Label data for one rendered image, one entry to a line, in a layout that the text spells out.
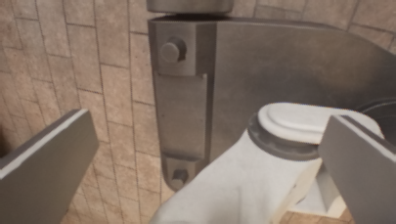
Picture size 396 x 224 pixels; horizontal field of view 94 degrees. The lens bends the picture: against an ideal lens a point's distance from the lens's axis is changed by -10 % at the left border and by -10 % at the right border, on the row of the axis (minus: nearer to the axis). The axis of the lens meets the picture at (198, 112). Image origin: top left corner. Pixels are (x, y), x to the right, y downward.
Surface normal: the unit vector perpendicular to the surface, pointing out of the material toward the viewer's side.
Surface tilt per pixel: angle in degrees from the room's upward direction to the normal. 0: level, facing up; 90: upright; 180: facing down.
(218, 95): 0
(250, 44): 0
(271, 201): 90
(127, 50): 0
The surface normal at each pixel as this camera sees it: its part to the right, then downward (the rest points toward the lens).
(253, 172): 0.01, -0.87
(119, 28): -0.22, 0.48
